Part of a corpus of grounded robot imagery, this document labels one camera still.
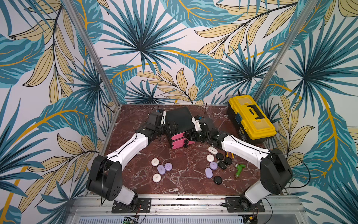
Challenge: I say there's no pink top drawer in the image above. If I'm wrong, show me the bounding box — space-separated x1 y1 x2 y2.
170 132 188 141

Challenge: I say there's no black pink drawer cabinet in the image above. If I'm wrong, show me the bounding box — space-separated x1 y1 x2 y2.
168 106 194 149

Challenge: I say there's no white oval earphone case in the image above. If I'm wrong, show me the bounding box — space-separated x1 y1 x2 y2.
208 147 218 155

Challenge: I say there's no white round earphone case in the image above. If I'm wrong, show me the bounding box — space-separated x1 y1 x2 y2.
151 158 160 167
206 155 215 163
152 174 161 183

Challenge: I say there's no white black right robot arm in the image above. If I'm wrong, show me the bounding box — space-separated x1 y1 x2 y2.
185 116 293 205

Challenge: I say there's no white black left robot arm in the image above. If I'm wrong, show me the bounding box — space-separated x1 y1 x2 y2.
86 109 173 205

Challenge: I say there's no black round earphone case top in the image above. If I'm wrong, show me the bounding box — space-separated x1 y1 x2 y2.
215 153 224 161

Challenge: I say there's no black round earphone case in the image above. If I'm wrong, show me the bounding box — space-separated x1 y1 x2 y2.
213 176 222 185
224 157 233 165
215 153 224 161

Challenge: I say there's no purple round earphone case right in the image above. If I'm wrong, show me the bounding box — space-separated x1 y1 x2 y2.
209 161 218 170

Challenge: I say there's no purple round earphone case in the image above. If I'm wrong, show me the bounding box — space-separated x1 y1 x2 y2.
209 161 218 170
164 162 172 171

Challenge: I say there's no black round earphone case middle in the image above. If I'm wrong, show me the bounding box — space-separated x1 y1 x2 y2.
224 157 233 165

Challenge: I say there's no black oval earphone case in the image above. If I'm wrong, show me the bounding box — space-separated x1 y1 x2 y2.
217 161 227 170

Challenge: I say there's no purple oval earphone case right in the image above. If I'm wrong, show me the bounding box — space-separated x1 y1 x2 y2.
205 168 213 179

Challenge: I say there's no purple oval earphone case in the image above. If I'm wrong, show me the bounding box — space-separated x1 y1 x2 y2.
205 168 213 179
157 165 166 175

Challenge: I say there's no purple round earphone case left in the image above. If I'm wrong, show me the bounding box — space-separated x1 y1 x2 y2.
164 162 172 171

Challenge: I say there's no yellow black toolbox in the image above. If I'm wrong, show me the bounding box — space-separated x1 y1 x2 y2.
227 95 277 145

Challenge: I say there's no purple oval earphone case left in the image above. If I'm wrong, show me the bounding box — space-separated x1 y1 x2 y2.
157 165 166 175

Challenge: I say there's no green plastic bottle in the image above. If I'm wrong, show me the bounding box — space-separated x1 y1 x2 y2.
235 164 246 178

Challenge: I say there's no black round earphone case front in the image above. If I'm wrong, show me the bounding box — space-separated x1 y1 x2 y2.
213 176 222 185

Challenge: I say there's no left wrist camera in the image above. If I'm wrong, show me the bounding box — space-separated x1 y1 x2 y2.
158 109 167 125

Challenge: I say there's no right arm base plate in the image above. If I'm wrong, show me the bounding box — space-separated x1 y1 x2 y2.
221 197 265 213

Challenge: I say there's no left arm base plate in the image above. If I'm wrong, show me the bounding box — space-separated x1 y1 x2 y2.
112 197 152 214

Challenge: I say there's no aluminium front rail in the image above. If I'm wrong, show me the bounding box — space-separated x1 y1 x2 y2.
69 194 306 217

